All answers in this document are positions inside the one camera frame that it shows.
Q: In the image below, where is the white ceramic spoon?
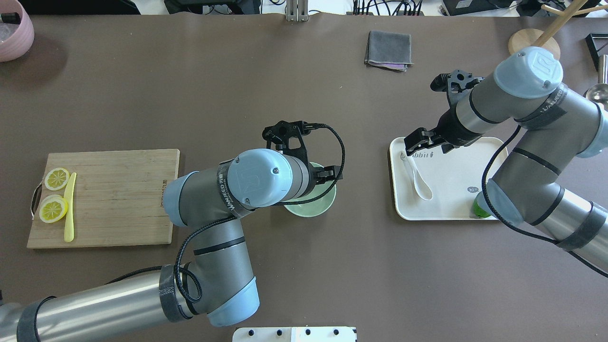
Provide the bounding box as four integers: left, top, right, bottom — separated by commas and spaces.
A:
400, 150, 434, 201

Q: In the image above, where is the green lime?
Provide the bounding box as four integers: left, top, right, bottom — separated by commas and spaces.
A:
472, 199, 493, 219

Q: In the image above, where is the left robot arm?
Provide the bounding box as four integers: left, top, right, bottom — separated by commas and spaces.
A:
1, 149, 344, 342

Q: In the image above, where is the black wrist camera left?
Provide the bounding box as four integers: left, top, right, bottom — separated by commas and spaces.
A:
261, 121, 318, 164

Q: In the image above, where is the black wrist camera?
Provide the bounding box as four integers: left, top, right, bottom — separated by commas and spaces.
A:
430, 69, 485, 109
261, 121, 318, 164

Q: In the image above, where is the yellow plastic knife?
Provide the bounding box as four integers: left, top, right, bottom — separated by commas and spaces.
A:
63, 172, 77, 243

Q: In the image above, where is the lemon slice handle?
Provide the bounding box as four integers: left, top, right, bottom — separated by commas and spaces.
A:
38, 195, 69, 224
43, 167, 70, 191

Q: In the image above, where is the cream rabbit tray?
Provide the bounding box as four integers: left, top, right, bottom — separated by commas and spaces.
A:
389, 137, 503, 220

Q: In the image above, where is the wooden mug tree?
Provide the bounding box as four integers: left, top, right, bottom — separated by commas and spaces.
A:
507, 0, 608, 60

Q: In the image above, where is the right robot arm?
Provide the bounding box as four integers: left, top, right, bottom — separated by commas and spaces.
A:
404, 46, 607, 276

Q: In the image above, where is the lemon slice near handle top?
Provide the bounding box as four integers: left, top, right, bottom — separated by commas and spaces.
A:
43, 167, 70, 191

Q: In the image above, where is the grey folded cloth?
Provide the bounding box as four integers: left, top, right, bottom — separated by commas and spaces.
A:
363, 30, 413, 72

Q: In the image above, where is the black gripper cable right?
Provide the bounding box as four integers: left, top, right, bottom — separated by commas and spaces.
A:
481, 124, 608, 278

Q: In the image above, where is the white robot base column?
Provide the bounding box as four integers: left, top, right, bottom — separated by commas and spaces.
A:
232, 325, 358, 342

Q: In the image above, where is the lemon slice near handle bottom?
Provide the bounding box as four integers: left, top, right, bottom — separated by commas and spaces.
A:
38, 195, 69, 224

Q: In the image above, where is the wooden cutting board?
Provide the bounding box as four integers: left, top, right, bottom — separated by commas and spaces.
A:
28, 149, 180, 249

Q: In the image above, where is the metal scoop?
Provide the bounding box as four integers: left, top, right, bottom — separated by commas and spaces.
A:
584, 54, 608, 110

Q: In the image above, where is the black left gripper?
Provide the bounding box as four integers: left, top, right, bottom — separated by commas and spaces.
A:
297, 162, 343, 200

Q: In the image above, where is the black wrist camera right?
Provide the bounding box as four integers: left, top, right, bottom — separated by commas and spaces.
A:
430, 69, 485, 109

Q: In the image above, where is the light green ceramic bowl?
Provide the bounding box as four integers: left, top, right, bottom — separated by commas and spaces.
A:
284, 181, 337, 217

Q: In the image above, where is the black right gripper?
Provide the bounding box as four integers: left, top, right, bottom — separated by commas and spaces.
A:
404, 110, 482, 153

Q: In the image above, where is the pink ribbed bowl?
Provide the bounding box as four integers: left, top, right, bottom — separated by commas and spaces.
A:
0, 0, 35, 62

